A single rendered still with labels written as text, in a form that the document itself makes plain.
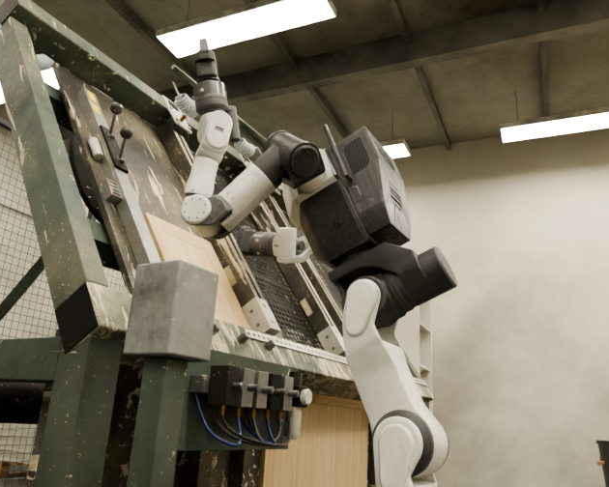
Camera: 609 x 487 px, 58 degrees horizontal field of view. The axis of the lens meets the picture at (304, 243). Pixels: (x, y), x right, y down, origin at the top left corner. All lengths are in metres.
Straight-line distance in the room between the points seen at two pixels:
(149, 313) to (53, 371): 0.27
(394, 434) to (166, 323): 0.55
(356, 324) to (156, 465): 0.56
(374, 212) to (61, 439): 0.86
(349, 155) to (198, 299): 0.63
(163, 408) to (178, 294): 0.21
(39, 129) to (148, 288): 0.67
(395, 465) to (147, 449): 0.52
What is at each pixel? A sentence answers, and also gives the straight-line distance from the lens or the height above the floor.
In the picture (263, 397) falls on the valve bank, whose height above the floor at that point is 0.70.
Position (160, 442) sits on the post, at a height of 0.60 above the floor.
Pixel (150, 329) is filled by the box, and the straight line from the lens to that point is 1.08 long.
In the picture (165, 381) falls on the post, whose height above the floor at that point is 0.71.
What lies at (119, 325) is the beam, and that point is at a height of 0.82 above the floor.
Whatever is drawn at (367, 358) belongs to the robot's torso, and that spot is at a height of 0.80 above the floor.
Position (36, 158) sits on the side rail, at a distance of 1.58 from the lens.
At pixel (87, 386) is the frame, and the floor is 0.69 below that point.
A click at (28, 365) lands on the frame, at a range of 1.34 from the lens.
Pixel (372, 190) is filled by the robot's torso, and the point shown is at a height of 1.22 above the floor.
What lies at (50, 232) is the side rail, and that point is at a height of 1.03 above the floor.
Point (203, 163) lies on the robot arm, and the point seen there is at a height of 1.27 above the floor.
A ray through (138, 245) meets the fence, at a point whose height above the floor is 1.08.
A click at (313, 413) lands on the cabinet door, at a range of 2.38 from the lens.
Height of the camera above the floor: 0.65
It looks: 18 degrees up
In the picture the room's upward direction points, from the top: 3 degrees clockwise
